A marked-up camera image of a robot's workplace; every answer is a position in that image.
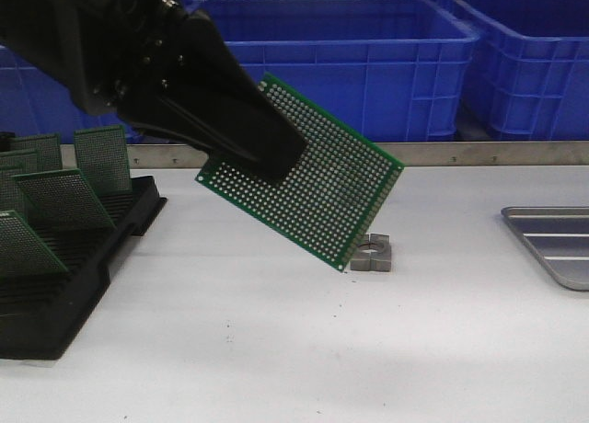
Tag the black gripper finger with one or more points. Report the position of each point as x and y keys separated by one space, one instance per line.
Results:
x=208 y=101

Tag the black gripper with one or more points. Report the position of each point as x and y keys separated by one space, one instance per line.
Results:
x=86 y=44

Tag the green perfboard front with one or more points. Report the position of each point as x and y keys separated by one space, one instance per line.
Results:
x=23 y=252

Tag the green perfboard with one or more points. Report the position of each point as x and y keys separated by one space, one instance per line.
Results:
x=101 y=154
x=63 y=200
x=23 y=252
x=11 y=196
x=15 y=158
x=46 y=150

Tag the black slotted board rack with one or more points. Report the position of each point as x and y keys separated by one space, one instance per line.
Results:
x=41 y=315

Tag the silver metal tray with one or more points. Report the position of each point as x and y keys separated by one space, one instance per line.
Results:
x=558 y=239

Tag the green perfboard rear right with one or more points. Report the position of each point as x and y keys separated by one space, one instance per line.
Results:
x=101 y=154

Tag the green perfboard rear left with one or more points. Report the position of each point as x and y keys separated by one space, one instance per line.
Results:
x=46 y=150

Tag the left blue plastic crate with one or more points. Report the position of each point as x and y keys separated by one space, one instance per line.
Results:
x=33 y=103

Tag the blue plastic crate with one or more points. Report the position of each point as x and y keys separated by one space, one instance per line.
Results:
x=391 y=69
x=33 y=103
x=528 y=78

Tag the green perfboard middle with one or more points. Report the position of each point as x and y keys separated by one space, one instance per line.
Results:
x=63 y=200

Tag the centre blue plastic crate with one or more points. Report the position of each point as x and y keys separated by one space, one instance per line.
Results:
x=391 y=69

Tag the grey metal clamp block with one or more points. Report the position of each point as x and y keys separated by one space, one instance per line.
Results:
x=374 y=253

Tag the right blue plastic crate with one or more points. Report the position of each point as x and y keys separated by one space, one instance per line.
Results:
x=528 y=78

